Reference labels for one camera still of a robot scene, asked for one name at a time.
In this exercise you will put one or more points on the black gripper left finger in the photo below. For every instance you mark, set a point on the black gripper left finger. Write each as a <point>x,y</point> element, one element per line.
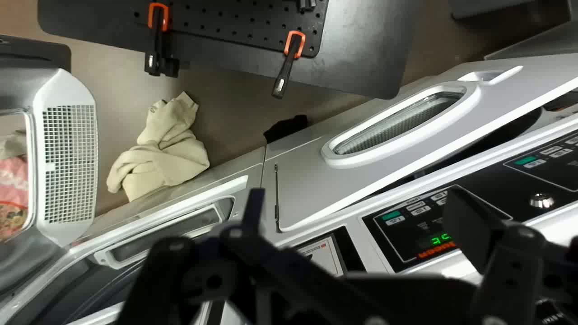
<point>200,282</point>

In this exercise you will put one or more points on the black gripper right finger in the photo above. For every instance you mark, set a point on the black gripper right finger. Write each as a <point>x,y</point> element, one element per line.
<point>518,276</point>

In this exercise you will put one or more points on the dryer door with round window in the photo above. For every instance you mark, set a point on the dryer door with round window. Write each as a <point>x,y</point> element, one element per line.
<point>16,90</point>

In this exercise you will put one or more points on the stacked dryer numbered 3 4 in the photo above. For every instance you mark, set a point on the stacked dryer numbered 3 4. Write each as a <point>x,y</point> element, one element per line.
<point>182,199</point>

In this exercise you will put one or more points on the black dryer control panel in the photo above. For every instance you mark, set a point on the black dryer control panel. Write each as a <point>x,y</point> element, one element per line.
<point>409,228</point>

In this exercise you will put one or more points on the white card printed 2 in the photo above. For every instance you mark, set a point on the white card printed 2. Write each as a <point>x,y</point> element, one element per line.
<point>323,253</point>

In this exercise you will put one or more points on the beige crumpled cloth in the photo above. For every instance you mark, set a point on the beige crumpled cloth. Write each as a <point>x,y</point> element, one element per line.
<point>166,150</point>

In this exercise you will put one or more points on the stacked dryer numbered 2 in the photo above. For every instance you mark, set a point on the stacked dryer numbered 2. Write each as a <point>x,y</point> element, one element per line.
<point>362,204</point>

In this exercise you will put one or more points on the white perforated lint screen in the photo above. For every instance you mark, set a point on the white perforated lint screen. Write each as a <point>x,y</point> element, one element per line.
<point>70,168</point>

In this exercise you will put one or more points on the small black cloth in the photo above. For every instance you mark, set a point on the small black cloth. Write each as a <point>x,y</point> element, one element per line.
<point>287,127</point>

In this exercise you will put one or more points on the red patterned fabric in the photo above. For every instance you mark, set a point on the red patterned fabric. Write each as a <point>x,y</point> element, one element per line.
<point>12,192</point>

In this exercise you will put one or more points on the black clamp orange grip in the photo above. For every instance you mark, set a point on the black clamp orange grip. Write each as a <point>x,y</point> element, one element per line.
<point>290,56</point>
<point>158,42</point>

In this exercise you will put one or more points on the black perforated mounting board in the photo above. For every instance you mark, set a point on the black perforated mounting board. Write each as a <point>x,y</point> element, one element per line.
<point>241,24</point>

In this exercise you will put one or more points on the dark gray base plate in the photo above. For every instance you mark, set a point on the dark gray base plate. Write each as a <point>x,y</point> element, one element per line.
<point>368,42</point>

